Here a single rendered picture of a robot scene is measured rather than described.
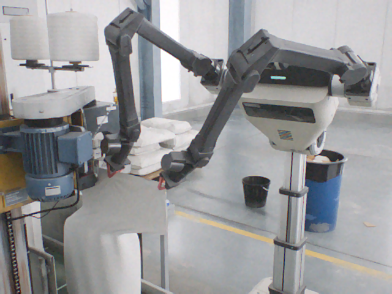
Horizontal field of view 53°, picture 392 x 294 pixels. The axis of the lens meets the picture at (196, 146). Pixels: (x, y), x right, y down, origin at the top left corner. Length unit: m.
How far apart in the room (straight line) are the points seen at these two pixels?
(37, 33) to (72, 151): 0.51
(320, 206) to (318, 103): 2.17
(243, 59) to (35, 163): 0.73
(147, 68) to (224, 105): 6.50
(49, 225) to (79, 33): 1.69
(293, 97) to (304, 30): 8.22
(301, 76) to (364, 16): 7.86
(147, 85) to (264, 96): 6.16
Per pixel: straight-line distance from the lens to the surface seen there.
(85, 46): 1.38
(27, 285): 1.75
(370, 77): 1.42
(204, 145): 1.27
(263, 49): 1.06
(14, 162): 1.50
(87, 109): 1.64
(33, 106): 1.28
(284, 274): 2.01
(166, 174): 1.42
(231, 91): 1.12
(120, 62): 1.37
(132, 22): 1.34
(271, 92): 1.57
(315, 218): 3.63
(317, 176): 3.47
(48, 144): 1.33
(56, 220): 2.72
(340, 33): 9.45
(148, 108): 7.70
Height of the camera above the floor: 1.58
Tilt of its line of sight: 14 degrees down
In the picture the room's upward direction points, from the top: straight up
